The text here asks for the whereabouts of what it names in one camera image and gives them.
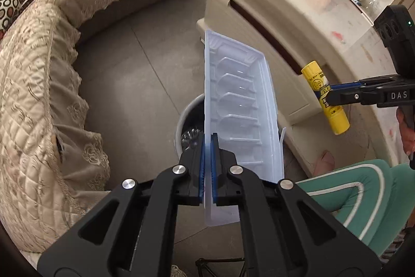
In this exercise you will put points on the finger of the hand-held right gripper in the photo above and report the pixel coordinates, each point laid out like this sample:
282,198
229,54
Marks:
348,85
353,97

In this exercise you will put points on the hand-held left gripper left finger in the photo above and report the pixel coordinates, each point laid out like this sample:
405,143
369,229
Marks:
202,166

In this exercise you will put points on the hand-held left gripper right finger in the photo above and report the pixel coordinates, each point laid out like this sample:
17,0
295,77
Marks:
214,166

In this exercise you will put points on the yellow glue stick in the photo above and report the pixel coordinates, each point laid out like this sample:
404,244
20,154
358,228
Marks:
327,95

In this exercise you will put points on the grey bin with black bag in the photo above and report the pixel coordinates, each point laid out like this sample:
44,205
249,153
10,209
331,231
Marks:
191,131

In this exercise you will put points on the clear plastic compartment tray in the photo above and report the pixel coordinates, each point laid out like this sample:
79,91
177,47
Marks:
240,121

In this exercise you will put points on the person's right hand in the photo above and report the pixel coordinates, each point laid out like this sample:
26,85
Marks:
407,131

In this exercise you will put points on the person's bare foot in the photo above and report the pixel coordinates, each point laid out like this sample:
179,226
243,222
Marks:
324,161

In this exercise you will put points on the person's leg in green pants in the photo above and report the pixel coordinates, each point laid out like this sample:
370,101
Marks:
363,199

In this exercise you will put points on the beige quilted sofa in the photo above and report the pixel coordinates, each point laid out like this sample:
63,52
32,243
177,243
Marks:
48,75

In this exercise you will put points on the brown dotted cushion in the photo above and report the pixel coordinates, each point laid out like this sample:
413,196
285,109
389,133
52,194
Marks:
9,12

